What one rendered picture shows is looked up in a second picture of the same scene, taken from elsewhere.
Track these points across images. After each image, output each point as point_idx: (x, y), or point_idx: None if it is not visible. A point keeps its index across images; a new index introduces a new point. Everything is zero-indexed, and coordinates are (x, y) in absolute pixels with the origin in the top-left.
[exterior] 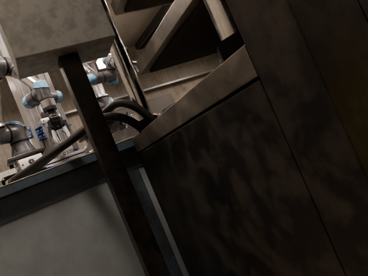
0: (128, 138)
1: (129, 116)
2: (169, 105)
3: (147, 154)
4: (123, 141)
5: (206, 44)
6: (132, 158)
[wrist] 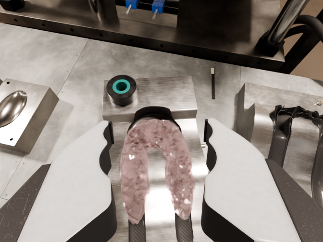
0: (285, 74)
1: (295, 26)
2: (193, 88)
3: None
4: (291, 75)
5: None
6: None
